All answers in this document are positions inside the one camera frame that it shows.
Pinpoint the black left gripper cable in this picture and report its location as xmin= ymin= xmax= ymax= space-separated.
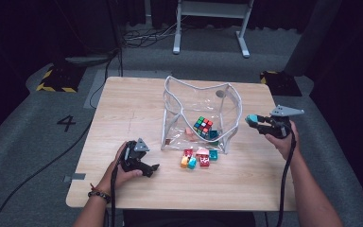
xmin=109 ymin=159 xmax=120 ymax=227

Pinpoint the person's left hand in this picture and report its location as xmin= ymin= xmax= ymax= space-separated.
xmin=98 ymin=142 xmax=144 ymax=194

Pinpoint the white keyboard stand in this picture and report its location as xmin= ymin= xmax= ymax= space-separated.
xmin=172 ymin=0 xmax=255 ymax=59

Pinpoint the beaded bracelet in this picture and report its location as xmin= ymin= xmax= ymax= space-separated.
xmin=87 ymin=183 xmax=112 ymax=204

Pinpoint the clear plastic bag white trim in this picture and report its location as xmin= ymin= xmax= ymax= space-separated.
xmin=160 ymin=75 xmax=244 ymax=155

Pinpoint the person's right hand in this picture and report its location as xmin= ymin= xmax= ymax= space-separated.
xmin=266 ymin=121 xmax=301 ymax=162

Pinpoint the grey tape strip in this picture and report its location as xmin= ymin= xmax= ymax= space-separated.
xmin=63 ymin=172 xmax=87 ymax=183

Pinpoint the bundle of floor cables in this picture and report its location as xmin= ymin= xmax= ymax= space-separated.
xmin=122 ymin=23 xmax=179 ymax=48

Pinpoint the multicoloured puzzle cube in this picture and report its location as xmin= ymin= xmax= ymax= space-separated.
xmin=193 ymin=115 xmax=215 ymax=140

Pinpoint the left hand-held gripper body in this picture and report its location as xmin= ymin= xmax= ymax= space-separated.
xmin=120 ymin=137 xmax=151 ymax=169

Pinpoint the person's dark clothing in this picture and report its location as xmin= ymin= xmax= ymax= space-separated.
xmin=122 ymin=210 xmax=256 ymax=227

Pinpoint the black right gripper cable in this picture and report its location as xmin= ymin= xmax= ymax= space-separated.
xmin=275 ymin=126 xmax=297 ymax=227

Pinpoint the long black floor cable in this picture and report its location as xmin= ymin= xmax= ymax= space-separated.
xmin=0 ymin=46 xmax=124 ymax=227

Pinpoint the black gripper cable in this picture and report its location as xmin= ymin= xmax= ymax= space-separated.
xmin=275 ymin=126 xmax=297 ymax=227
xmin=109 ymin=159 xmax=120 ymax=227

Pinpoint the black yellow striped base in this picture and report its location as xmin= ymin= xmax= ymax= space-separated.
xmin=36 ymin=64 xmax=86 ymax=94
xmin=259 ymin=70 xmax=303 ymax=97

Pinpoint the teal house-shaped toy block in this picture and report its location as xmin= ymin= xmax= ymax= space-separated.
xmin=245 ymin=113 xmax=259 ymax=126

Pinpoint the grey stand base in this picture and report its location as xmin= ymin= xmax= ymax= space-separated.
xmin=64 ymin=55 xmax=119 ymax=68

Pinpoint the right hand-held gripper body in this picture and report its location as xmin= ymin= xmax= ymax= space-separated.
xmin=268 ymin=104 xmax=305 ymax=140

